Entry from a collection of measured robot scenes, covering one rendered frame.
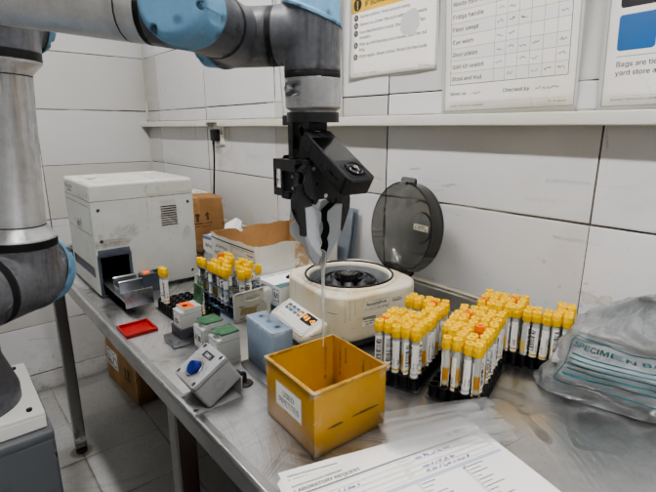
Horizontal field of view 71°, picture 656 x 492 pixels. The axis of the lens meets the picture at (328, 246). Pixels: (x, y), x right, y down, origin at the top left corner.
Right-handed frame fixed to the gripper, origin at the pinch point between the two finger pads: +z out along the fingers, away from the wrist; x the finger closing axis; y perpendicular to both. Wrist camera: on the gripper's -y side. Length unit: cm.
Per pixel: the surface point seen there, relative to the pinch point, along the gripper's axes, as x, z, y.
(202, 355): 12.5, 18.4, 16.4
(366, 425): -2.6, 24.3, -7.3
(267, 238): -32, 16, 74
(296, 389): 6.7, 17.2, -3.0
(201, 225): -27, 18, 116
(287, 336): -0.9, 16.9, 11.7
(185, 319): 8.0, 20.3, 36.9
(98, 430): 13, 113, 154
